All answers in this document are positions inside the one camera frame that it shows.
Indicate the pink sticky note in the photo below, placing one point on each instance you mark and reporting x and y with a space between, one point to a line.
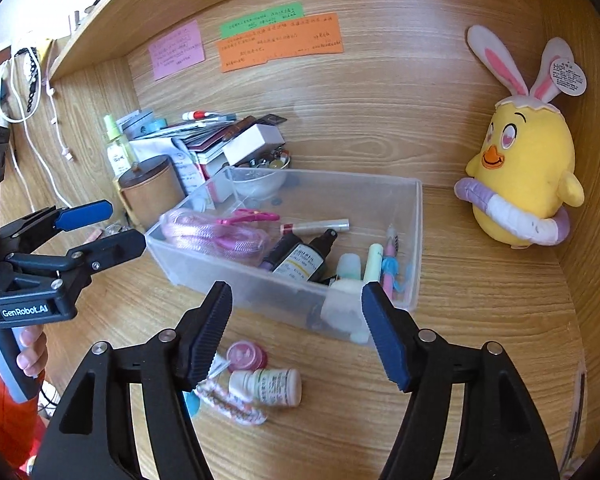
177 50

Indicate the orange sticky note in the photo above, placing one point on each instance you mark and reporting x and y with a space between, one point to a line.
280 45

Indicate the green sticky note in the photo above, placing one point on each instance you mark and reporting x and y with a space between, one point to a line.
260 21

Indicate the yellow chick plush toy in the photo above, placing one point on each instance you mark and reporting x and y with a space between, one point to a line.
525 170

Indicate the light blue tape roll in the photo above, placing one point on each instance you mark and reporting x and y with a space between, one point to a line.
150 124

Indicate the person's orange clothing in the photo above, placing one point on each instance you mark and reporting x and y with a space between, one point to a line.
5 425

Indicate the brown mug with lid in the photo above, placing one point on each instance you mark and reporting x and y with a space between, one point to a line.
152 192

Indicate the small metal trinkets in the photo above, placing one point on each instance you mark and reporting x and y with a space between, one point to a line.
272 160

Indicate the clear plastic storage box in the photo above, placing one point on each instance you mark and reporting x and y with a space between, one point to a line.
330 195

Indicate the pale green spray bottle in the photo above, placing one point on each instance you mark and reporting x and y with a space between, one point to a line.
117 152

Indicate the white rounded case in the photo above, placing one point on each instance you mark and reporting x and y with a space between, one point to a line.
345 310

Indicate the person's left hand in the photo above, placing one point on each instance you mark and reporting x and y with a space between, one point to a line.
34 355

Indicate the white cardboard box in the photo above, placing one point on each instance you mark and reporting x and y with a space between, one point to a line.
255 144

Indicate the pale yellow tube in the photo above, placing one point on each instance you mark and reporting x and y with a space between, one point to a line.
373 262

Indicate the dark brown pump bottle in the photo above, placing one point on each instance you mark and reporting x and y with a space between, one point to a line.
305 257

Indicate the small dark purple bottle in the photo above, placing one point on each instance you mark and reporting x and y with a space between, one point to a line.
280 252

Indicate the pink lip balm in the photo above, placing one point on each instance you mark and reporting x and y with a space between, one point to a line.
94 235

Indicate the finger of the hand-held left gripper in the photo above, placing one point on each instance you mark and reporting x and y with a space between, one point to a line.
85 214
115 246

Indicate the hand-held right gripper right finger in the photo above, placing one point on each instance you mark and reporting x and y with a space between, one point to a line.
386 345

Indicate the black dotted hair clip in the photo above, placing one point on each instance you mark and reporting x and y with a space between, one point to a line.
30 80

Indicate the metal clip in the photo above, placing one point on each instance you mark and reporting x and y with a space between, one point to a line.
116 229

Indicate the red and white marker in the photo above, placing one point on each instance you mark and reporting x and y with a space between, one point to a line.
198 115

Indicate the white pill bottle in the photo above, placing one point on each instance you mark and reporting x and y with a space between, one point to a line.
270 386

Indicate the beige Hello Kitty tube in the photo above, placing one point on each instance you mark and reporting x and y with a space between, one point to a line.
315 225

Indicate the pink scissors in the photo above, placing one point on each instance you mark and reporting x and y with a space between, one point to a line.
250 216

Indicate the stack of books and papers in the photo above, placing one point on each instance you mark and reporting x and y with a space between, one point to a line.
200 140

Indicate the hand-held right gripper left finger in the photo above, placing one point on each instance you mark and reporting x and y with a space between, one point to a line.
209 342

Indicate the pink round case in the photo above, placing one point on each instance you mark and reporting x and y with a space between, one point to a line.
247 355

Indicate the pink pen with blue charm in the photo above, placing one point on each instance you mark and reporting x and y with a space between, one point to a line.
392 265

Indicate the mint green small bottle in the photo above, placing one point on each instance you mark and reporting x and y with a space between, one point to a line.
350 266

